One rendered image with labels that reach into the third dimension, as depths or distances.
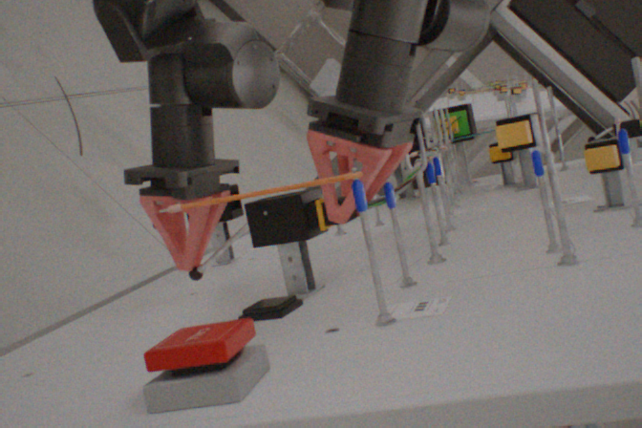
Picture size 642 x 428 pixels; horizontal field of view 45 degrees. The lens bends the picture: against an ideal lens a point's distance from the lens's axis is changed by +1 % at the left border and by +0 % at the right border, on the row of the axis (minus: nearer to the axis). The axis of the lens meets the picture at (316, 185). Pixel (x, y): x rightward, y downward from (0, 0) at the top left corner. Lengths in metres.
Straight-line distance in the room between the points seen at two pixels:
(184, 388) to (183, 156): 0.30
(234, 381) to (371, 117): 0.24
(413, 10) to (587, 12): 1.07
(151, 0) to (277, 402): 0.36
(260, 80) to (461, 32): 0.17
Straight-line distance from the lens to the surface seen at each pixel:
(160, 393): 0.45
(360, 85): 0.62
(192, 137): 0.70
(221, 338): 0.44
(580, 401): 0.38
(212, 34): 0.66
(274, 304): 0.63
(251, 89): 0.65
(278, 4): 8.40
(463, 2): 0.67
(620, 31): 1.68
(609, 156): 0.82
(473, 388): 0.39
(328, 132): 0.62
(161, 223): 0.73
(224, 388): 0.44
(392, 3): 0.61
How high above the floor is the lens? 1.33
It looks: 14 degrees down
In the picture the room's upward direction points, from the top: 43 degrees clockwise
